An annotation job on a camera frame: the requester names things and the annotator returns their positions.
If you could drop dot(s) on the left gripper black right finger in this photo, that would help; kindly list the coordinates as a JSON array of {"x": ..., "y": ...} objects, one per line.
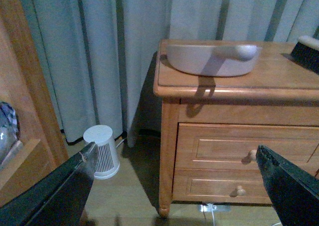
[{"x": 294, "y": 193}]

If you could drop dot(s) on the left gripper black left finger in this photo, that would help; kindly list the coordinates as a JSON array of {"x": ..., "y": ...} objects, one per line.
[{"x": 58, "y": 199}]

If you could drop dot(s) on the beige hand brush black bristles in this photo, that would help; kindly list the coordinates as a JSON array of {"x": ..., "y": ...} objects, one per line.
[{"x": 306, "y": 52}]

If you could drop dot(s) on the beige plastic dustpan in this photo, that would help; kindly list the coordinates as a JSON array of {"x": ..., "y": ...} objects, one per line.
[{"x": 215, "y": 61}]

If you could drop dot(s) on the round wooden lower drawer knob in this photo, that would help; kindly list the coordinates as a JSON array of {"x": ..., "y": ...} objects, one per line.
[{"x": 238, "y": 191}]

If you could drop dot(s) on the round wooden drawer knob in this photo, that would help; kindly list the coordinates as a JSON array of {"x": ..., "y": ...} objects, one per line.
[
  {"x": 238, "y": 191},
  {"x": 251, "y": 157}
]

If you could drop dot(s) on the white cylindrical air purifier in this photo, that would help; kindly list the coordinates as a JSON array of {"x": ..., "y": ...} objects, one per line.
[{"x": 108, "y": 162}]

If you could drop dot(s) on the round wooden upper drawer knob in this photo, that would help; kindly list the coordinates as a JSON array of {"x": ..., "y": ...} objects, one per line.
[{"x": 251, "y": 157}]

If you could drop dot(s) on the black white gingham bed sheet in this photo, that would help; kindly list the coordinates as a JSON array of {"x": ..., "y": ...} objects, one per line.
[{"x": 9, "y": 142}]

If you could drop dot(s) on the white floor power strip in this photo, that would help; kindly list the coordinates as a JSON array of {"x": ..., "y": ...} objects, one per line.
[{"x": 213, "y": 208}]

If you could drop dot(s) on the wooden nightstand with drawers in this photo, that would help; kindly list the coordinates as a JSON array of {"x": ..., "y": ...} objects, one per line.
[{"x": 209, "y": 124}]

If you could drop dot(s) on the grey-blue curtain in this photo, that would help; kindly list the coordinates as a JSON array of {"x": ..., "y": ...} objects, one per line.
[{"x": 96, "y": 54}]

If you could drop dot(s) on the wooden bed frame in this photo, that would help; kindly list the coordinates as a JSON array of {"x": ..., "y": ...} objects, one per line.
[{"x": 23, "y": 86}]

